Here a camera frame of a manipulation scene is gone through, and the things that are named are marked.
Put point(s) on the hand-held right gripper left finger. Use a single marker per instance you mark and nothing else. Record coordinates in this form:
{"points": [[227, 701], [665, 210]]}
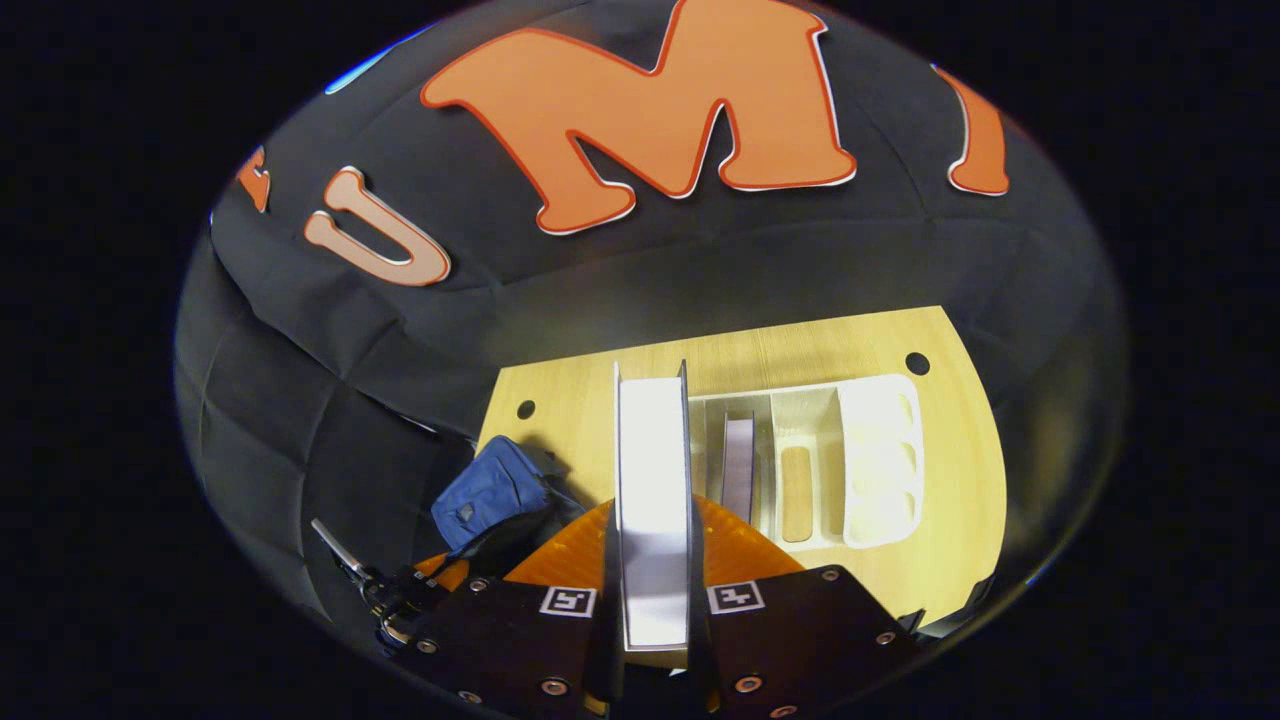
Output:
{"points": [[500, 640]]}

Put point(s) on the grey white-spine book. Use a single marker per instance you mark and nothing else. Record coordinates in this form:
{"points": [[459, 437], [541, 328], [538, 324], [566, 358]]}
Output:
{"points": [[652, 500]]}

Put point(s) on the white bookshelf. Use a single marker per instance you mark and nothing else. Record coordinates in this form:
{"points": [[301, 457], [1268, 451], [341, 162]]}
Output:
{"points": [[880, 470]]}

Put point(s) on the blue schoolbag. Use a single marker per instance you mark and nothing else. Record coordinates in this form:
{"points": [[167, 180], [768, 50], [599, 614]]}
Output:
{"points": [[490, 490]]}

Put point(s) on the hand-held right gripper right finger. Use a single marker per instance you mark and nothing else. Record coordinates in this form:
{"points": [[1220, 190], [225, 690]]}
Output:
{"points": [[800, 640]]}

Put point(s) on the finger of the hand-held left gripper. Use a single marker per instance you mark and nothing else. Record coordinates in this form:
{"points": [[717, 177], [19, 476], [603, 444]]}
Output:
{"points": [[445, 572]]}

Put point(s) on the black backdrop cloth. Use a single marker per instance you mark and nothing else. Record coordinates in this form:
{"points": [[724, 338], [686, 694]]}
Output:
{"points": [[700, 260]]}

